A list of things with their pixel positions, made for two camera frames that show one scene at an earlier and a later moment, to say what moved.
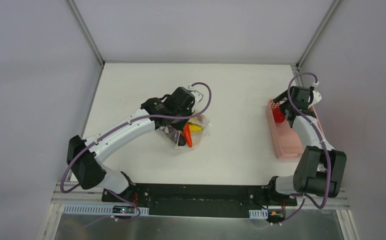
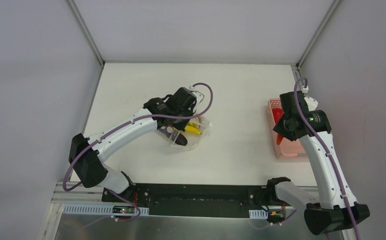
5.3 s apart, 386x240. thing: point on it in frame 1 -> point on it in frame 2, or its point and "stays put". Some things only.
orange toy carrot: x=187 y=133 -> x=279 y=139
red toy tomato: x=279 y=116 stays put
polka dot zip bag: x=193 y=133 stays put
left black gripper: x=182 y=117 stays put
